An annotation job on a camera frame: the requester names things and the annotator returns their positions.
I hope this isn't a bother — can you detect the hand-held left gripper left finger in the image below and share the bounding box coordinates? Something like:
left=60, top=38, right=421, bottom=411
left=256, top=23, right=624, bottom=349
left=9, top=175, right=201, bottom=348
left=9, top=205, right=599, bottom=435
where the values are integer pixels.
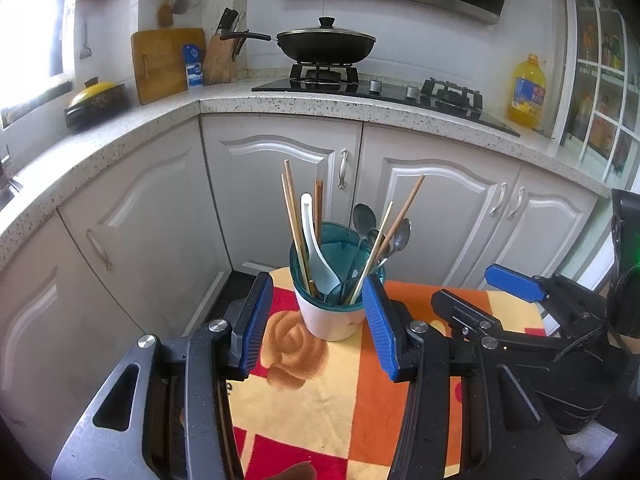
left=52, top=271, right=275, bottom=480

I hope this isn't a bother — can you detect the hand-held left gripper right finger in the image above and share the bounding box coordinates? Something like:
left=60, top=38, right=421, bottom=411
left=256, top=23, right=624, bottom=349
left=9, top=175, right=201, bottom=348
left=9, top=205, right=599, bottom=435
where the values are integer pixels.
left=362, top=275, right=582, bottom=480

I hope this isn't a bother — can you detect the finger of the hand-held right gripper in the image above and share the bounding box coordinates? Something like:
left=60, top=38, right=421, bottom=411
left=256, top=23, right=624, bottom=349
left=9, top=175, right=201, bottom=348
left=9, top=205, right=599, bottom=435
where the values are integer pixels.
left=484, top=263, right=608, bottom=339
left=430, top=287, right=566, bottom=357

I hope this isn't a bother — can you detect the white utensil holder teal rim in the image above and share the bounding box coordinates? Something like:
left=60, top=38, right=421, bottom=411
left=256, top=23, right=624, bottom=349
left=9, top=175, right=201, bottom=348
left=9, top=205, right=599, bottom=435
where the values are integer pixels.
left=290, top=221, right=387, bottom=342

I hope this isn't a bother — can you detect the light bamboo chopstick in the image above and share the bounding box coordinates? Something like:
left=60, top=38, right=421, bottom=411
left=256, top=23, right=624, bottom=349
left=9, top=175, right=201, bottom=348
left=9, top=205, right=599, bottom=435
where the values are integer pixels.
left=348, top=201, right=395, bottom=306

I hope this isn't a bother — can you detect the white ceramic spoon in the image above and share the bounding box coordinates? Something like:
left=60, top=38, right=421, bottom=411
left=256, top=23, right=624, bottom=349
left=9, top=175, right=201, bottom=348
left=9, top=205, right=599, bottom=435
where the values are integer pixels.
left=300, top=193, right=342, bottom=297

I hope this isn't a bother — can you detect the steel soup spoon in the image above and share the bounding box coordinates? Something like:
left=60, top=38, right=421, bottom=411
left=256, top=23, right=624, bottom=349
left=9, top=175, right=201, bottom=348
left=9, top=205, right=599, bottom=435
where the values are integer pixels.
left=345, top=203, right=379, bottom=286

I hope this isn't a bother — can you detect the grey cabinet door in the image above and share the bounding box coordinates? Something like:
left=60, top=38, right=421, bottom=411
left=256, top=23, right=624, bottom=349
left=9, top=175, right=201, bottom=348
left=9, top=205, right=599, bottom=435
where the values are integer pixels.
left=200, top=114, right=364, bottom=287
left=357, top=122, right=522, bottom=292
left=56, top=119, right=234, bottom=343
left=0, top=207, right=128, bottom=480
left=502, top=162, right=600, bottom=292

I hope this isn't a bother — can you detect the flower printed fleece blanket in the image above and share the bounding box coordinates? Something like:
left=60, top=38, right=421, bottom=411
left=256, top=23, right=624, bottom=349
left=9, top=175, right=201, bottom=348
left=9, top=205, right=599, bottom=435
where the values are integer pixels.
left=222, top=266, right=566, bottom=480

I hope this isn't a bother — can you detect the yellow cooking oil bottle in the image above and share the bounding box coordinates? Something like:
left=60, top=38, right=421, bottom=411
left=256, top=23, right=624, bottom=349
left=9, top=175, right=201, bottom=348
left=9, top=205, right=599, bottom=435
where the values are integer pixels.
left=507, top=53, right=547, bottom=129

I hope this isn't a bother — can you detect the black glass gas stove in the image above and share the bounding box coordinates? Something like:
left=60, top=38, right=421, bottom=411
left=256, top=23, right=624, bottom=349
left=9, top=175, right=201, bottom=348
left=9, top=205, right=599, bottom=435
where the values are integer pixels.
left=251, top=61, right=522, bottom=137

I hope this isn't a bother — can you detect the white framed glass cabinet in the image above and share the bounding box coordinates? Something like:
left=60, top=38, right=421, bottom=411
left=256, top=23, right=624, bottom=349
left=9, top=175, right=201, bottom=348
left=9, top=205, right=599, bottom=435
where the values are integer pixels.
left=551, top=0, right=640, bottom=187

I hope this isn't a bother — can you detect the blue white carton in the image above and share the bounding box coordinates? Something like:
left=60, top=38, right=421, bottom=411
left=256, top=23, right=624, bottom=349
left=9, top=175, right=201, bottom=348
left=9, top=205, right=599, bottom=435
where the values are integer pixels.
left=182, top=43, right=206, bottom=90

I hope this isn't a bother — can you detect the wooden knife block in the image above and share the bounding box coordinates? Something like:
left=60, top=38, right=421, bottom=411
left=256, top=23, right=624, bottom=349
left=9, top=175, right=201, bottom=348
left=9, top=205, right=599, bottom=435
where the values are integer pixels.
left=203, top=7, right=247, bottom=86

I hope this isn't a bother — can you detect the wooden cutting board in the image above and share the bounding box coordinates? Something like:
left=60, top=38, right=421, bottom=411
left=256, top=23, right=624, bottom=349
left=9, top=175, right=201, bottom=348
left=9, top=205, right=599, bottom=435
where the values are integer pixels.
left=131, top=28, right=207, bottom=106

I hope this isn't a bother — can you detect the black clay pot yellow lid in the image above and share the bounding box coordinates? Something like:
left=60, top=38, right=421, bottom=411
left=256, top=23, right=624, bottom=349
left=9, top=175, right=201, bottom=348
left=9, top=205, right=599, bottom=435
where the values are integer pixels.
left=63, top=77, right=130, bottom=132

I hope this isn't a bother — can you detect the black wok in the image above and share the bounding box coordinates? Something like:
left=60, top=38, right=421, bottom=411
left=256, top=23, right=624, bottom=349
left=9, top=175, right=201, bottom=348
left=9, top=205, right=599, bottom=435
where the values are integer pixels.
left=220, top=30, right=377, bottom=64

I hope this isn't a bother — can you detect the glass wok lid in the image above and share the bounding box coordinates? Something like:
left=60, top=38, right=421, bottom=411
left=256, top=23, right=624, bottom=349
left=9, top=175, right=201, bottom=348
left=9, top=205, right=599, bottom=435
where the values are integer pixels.
left=276, top=16, right=377, bottom=43

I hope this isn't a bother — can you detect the hanging steel peeler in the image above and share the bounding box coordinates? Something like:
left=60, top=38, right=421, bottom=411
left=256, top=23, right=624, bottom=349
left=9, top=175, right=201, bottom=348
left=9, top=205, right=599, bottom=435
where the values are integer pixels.
left=78, top=22, right=94, bottom=61

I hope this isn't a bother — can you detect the kitchen window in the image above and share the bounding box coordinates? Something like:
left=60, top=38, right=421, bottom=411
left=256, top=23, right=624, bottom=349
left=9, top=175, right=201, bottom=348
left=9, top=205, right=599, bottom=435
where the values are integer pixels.
left=0, top=0, right=72, bottom=128

